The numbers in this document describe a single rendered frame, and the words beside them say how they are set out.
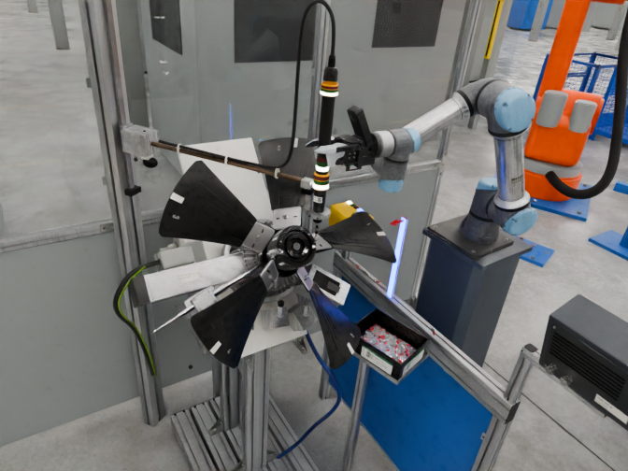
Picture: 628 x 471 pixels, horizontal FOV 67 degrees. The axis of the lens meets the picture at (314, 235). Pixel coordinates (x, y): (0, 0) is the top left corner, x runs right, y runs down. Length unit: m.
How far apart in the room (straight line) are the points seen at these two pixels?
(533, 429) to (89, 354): 2.09
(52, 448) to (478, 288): 1.91
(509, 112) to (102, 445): 2.09
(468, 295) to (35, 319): 1.65
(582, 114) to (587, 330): 3.85
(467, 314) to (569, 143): 3.29
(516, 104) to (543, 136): 3.54
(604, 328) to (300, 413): 1.58
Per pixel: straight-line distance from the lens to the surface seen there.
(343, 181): 2.32
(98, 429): 2.52
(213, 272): 1.39
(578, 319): 1.27
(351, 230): 1.50
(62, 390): 2.37
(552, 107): 4.94
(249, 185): 1.61
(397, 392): 1.96
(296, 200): 1.38
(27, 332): 2.15
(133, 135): 1.60
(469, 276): 1.89
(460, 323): 2.02
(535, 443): 2.68
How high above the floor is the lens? 1.90
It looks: 30 degrees down
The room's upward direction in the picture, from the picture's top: 5 degrees clockwise
